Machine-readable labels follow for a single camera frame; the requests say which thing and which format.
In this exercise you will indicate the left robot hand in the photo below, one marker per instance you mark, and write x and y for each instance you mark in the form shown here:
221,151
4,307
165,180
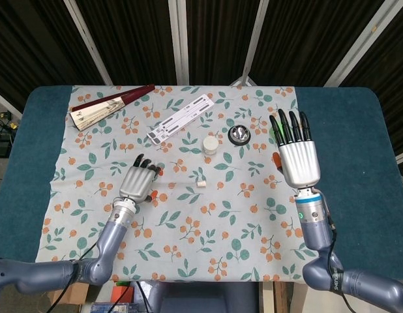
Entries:
136,182

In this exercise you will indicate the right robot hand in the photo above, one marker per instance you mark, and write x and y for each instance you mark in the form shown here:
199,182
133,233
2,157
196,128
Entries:
301,163

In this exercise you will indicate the white stopper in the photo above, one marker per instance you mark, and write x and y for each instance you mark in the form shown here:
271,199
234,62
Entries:
201,184

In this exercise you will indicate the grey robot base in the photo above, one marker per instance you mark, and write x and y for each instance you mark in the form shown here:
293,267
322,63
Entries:
204,300

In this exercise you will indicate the green cube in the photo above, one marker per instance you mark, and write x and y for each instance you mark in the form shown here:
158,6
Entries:
272,133

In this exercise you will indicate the teal felt table cover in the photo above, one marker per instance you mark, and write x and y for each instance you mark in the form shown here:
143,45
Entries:
345,202

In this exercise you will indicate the silver call bell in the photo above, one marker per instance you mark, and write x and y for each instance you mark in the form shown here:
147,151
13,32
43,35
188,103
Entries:
239,134

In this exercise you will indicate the fruit print tablecloth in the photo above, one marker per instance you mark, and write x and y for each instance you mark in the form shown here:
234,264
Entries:
201,221

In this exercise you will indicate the white folding laptop stand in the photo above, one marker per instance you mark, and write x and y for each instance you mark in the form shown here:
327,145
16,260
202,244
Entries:
180,119

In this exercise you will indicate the small white jar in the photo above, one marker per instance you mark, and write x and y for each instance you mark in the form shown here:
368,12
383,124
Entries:
210,145

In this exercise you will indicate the orange plastic part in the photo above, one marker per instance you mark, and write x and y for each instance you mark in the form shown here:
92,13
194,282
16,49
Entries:
121,295

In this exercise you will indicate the cardboard box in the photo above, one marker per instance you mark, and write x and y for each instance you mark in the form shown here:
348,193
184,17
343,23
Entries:
74,293

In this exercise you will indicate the wooden board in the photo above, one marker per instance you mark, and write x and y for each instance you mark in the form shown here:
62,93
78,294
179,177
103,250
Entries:
279,300

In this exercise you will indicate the white frame post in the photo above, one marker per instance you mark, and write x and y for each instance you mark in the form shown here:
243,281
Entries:
253,42
180,42
358,42
90,45

